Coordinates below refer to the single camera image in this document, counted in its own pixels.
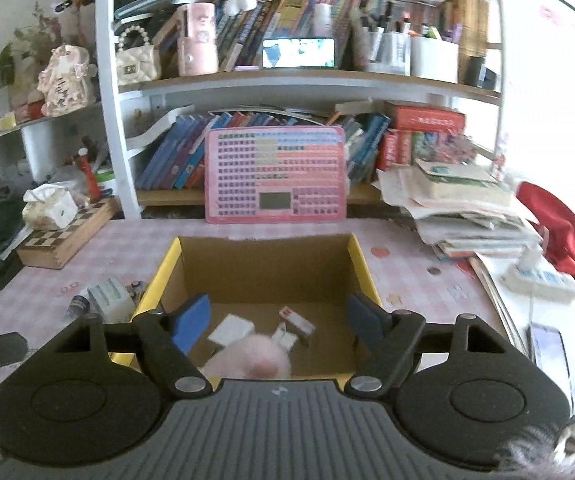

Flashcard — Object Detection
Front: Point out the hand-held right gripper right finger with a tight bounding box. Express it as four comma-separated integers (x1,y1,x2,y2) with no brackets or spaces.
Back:
345,292,523,399

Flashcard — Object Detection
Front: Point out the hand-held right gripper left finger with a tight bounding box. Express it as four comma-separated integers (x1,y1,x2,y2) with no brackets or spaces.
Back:
42,293,213,399

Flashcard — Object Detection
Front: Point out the small white cube box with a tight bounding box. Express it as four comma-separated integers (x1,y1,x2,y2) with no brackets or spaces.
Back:
208,314,254,348

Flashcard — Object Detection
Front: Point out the pink plush pig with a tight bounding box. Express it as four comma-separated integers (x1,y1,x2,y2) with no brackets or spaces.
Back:
202,322,299,380

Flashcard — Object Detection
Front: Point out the small white carton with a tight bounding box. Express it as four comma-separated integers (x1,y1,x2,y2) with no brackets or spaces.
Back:
279,306,317,344

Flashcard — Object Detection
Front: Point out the small dark glass bottle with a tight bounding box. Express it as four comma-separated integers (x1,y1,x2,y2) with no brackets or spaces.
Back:
64,294,92,325

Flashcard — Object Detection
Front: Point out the yellow cardboard box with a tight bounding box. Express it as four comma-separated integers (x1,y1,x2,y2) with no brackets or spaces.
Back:
109,233,384,381

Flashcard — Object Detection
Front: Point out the pink checked tablecloth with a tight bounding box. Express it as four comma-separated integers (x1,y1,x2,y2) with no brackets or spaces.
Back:
0,217,533,461

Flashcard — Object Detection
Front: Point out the wooden chess box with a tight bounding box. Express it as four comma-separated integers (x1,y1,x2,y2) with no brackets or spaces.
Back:
16,197,120,269

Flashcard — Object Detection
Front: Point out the pile of papers and books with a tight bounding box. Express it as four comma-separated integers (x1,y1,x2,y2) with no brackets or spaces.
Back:
376,159,543,261

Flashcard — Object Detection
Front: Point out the white tissue box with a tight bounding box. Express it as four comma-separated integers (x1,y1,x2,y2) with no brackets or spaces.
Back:
22,183,79,231

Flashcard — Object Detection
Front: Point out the green and white jar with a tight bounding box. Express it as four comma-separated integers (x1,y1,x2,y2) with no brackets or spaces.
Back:
95,170,117,196

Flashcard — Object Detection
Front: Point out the row of blue books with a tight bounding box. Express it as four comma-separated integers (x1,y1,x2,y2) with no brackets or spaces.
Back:
135,110,393,191

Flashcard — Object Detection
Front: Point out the pink learning tablet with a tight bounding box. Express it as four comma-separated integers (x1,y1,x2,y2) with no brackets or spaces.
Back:
204,126,347,224

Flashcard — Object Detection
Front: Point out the white power strip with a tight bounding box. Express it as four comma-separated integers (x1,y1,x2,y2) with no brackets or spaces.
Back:
502,267,575,303

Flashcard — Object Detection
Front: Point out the red marker bottle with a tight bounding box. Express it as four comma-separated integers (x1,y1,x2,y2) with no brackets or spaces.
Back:
78,147,101,201

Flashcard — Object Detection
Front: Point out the black smartphone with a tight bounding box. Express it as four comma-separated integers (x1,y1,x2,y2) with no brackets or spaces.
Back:
527,324,573,401

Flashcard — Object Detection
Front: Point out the white bookshelf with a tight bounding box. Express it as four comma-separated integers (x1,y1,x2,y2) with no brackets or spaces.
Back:
95,0,505,221

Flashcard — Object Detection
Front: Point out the red boxed book set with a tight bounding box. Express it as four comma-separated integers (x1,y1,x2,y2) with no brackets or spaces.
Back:
376,102,467,171

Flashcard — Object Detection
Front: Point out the white side shelf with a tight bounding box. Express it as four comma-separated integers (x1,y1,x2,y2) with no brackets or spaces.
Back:
0,102,103,186

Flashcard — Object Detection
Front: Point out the red cloth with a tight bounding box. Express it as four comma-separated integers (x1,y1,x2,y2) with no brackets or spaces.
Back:
516,181,575,313

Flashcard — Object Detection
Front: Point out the white quilted handbag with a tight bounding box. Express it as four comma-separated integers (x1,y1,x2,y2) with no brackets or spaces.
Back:
116,26,162,85

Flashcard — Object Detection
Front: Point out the clear pen holder with pens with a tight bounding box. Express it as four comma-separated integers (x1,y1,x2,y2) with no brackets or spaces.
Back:
366,10,412,76

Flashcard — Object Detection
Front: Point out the pink paper doll ornament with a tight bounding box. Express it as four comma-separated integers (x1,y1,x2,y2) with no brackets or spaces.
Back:
38,44,96,117

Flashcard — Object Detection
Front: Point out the small black box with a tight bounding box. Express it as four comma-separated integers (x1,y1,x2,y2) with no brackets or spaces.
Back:
465,55,497,88

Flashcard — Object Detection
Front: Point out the smartphone with lit screen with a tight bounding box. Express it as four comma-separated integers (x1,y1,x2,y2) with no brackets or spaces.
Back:
261,36,337,70

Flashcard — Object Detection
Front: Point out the pink cylindrical cup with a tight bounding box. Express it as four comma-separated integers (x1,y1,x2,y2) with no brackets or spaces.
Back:
178,2,218,77

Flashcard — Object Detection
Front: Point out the row of dark-spined books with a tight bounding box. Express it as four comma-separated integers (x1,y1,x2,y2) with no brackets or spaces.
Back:
218,0,368,71

